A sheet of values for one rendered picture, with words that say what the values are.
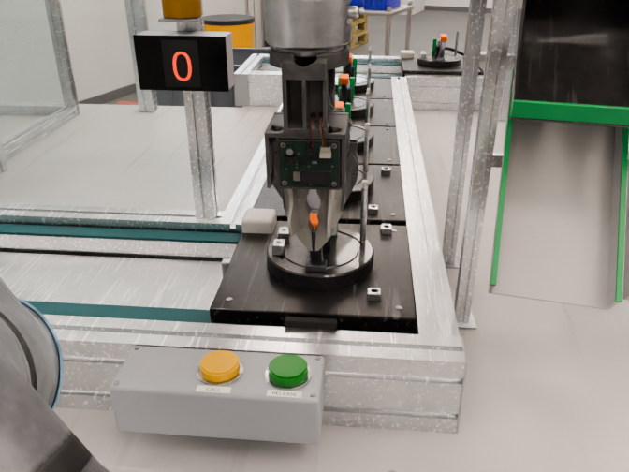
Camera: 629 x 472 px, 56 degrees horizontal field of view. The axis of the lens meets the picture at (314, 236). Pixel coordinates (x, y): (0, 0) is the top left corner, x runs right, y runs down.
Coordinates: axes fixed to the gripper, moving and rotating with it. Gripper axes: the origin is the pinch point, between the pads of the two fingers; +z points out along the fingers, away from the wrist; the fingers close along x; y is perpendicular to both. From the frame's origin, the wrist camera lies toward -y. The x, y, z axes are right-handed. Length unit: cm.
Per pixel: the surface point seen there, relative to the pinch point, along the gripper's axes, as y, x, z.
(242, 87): -128, -35, 17
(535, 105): -4.3, 21.9, -13.2
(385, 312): -0.8, 7.9, 10.1
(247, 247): -14.8, -10.8, 10.2
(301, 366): 9.8, -0.5, 9.6
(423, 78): -129, 21, 14
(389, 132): -69, 10, 12
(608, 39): -16.7, 32.1, -17.3
